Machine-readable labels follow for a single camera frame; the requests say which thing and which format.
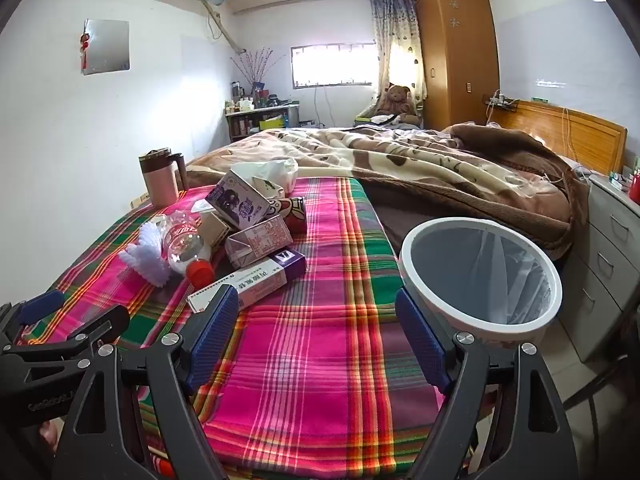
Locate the decorative dry branches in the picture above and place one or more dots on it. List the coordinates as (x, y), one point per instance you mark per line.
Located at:
(255, 65)

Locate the purple printed carton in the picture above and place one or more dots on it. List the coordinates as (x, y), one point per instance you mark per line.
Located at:
(235, 200)

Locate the white round trash bin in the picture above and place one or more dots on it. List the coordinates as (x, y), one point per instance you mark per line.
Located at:
(410, 260)

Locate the brown patterned fleece blanket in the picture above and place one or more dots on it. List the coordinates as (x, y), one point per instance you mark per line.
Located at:
(400, 160)

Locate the patterned window curtain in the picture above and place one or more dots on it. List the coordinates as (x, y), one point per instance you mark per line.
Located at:
(395, 35)

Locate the shiny metal wall sheet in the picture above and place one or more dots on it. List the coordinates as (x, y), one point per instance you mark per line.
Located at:
(107, 47)

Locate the red white drink carton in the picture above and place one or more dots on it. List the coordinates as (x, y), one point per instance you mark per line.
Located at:
(257, 242)

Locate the clear plastic bin liner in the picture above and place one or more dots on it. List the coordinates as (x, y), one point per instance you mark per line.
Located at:
(520, 280)

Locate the floral print tissue pack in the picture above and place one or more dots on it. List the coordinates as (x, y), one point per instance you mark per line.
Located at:
(289, 170)

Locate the brown teddy bear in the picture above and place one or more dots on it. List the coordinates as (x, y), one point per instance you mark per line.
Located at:
(397, 102)

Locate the white cluttered shelf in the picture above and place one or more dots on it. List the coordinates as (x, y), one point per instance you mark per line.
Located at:
(260, 125)

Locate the white tissue pack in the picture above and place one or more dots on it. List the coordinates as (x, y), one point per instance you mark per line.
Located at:
(255, 167)

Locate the white power strip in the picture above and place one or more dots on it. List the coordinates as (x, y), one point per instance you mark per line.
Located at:
(500, 101)

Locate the group of bottles and jars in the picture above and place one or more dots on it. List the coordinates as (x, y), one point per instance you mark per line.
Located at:
(250, 102)

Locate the wooden bed headboard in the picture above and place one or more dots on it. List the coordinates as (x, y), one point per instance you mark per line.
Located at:
(575, 135)

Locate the pink plaid blanket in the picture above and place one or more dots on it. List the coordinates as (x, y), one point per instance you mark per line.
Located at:
(310, 360)

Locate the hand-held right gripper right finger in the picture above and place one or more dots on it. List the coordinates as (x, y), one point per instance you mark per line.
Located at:
(420, 335)

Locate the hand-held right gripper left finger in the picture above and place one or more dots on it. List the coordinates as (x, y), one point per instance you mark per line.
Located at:
(215, 330)

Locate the grey brown bed sheet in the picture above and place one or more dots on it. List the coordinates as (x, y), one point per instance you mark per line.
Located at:
(400, 210)

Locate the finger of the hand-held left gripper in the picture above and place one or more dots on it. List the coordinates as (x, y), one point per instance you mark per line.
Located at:
(42, 306)
(85, 327)

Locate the wrapped air conditioner pipe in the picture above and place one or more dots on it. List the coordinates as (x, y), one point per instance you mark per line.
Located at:
(225, 30)

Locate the clear plastic bottle red cap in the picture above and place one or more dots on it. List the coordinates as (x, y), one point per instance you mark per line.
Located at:
(185, 250)

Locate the wooden wardrobe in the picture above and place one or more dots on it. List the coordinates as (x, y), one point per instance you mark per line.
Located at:
(460, 60)

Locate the window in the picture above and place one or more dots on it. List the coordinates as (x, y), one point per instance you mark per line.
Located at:
(330, 65)

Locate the red drink can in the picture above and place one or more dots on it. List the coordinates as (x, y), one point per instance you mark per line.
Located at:
(290, 212)

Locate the small brown cardboard box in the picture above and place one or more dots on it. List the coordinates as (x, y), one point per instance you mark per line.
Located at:
(215, 230)

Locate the red hanging charm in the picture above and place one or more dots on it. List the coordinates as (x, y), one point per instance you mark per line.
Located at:
(85, 45)

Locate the grey nightstand with drawers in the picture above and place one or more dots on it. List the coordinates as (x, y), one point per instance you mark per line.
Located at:
(610, 240)

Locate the pink tumbler with brown lid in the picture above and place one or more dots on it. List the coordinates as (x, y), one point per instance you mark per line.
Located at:
(157, 185)

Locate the long white purple box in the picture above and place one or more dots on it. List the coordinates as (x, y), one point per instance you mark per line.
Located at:
(260, 280)

